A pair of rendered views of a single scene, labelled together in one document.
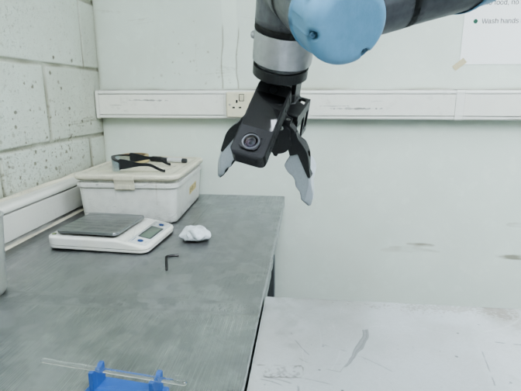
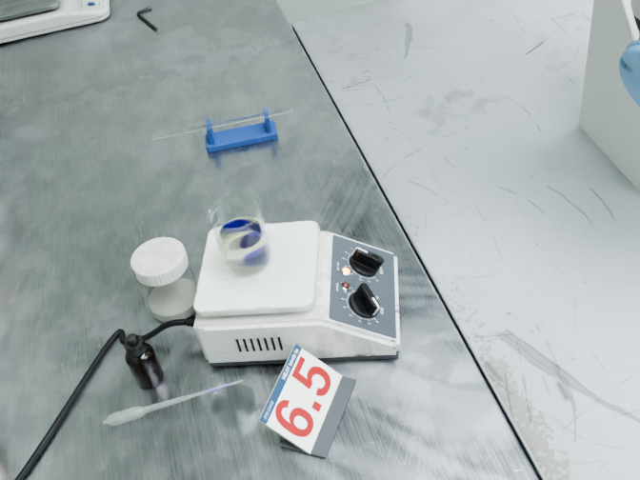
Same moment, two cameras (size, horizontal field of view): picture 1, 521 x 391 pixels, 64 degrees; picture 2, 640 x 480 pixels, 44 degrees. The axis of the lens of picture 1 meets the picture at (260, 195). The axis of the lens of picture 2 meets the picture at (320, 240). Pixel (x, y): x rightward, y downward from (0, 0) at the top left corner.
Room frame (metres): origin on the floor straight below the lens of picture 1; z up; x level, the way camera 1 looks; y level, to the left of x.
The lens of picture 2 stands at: (-0.44, 0.31, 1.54)
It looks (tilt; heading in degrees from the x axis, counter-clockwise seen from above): 44 degrees down; 345
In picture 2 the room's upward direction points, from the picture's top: 10 degrees counter-clockwise
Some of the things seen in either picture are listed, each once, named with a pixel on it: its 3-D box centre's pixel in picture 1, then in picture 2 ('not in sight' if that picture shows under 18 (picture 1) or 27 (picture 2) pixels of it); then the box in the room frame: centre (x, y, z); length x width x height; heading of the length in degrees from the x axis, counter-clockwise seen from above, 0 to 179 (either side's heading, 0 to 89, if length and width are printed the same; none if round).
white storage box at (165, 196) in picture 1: (146, 186); not in sight; (1.34, 0.37, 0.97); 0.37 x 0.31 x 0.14; 176
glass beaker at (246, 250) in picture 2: not in sight; (243, 232); (0.13, 0.24, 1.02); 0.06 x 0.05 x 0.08; 132
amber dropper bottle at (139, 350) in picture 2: not in sight; (140, 357); (0.10, 0.38, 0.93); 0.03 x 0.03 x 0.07
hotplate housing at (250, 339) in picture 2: not in sight; (290, 293); (0.11, 0.21, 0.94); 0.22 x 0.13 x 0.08; 65
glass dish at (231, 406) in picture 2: not in sight; (230, 397); (0.03, 0.31, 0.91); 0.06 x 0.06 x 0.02
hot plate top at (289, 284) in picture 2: not in sight; (258, 267); (0.12, 0.23, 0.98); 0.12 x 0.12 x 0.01; 65
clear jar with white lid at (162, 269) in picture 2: not in sight; (167, 281); (0.19, 0.33, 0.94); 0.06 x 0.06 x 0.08
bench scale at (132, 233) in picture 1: (114, 231); (37, 2); (1.03, 0.37, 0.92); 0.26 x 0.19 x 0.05; 80
